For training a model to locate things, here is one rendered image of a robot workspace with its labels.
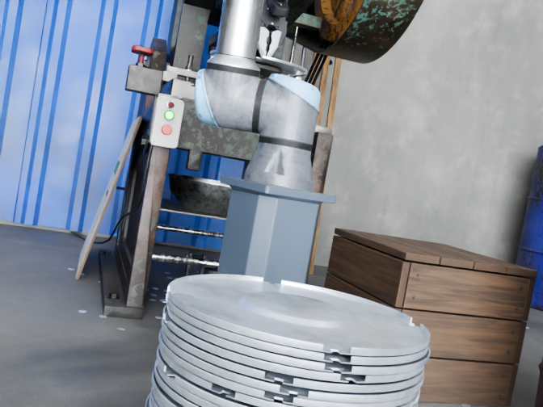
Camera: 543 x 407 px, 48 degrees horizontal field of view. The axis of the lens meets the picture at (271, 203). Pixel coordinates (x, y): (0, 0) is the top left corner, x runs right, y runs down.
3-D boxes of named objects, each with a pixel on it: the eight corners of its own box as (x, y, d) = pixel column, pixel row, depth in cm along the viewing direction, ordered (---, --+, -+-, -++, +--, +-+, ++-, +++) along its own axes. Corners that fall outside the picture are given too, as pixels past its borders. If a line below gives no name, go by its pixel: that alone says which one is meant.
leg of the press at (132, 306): (144, 320, 175) (197, 2, 170) (103, 316, 172) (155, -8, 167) (125, 259, 263) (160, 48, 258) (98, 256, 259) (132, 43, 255)
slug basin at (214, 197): (274, 224, 199) (279, 194, 198) (170, 208, 189) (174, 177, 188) (248, 212, 231) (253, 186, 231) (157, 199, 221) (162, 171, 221)
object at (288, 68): (205, 47, 167) (205, 44, 167) (213, 60, 195) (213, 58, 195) (310, 68, 168) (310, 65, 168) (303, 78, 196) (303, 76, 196)
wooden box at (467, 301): (511, 406, 155) (538, 270, 153) (377, 400, 142) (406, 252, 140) (423, 353, 192) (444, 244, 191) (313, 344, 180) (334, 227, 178)
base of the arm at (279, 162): (326, 194, 132) (334, 148, 131) (269, 185, 123) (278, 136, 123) (284, 186, 144) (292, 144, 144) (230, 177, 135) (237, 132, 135)
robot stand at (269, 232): (300, 400, 134) (338, 196, 131) (228, 407, 123) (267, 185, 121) (254, 369, 149) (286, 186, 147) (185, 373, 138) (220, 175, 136)
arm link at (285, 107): (313, 144, 127) (324, 78, 126) (248, 132, 128) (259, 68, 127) (313, 147, 139) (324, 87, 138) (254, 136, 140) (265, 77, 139)
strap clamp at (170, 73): (209, 90, 203) (215, 59, 202) (158, 79, 198) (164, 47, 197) (206, 91, 208) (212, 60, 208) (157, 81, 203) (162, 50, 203)
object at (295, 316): (371, 298, 86) (372, 292, 86) (481, 371, 57) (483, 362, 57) (163, 269, 80) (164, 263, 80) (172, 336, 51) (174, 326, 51)
